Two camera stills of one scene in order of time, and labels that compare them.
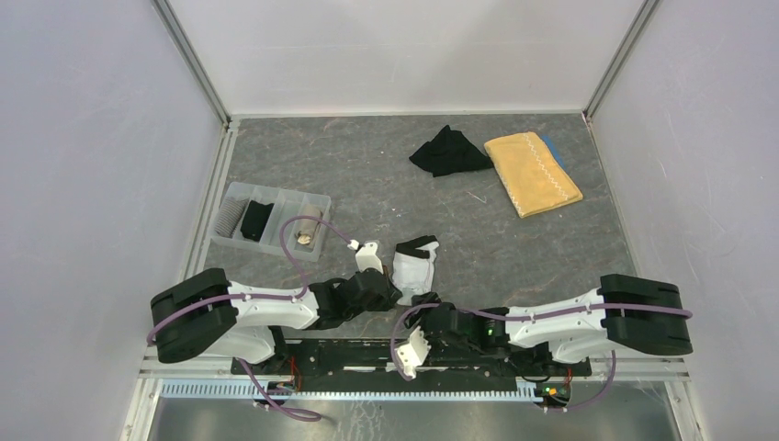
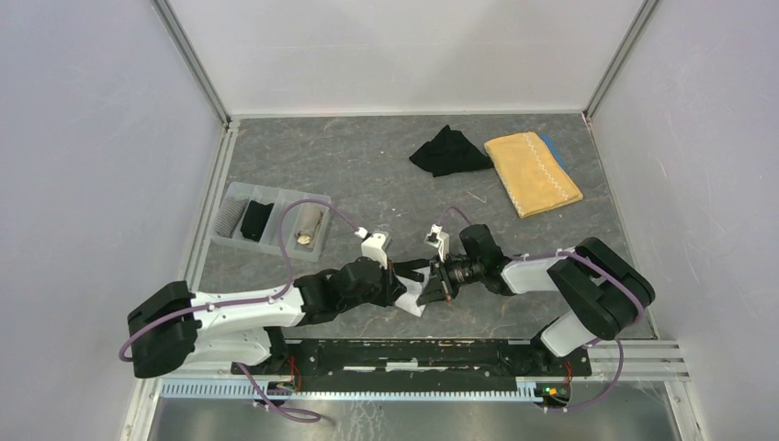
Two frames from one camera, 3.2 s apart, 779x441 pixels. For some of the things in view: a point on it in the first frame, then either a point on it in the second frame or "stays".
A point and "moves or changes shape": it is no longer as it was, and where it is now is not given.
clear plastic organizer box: (251, 216) stays
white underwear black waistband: (412, 266) moves or changes shape
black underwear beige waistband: (254, 220) stays
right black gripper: (425, 298) to (439, 287)
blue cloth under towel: (548, 141) stays
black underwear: (450, 152) stays
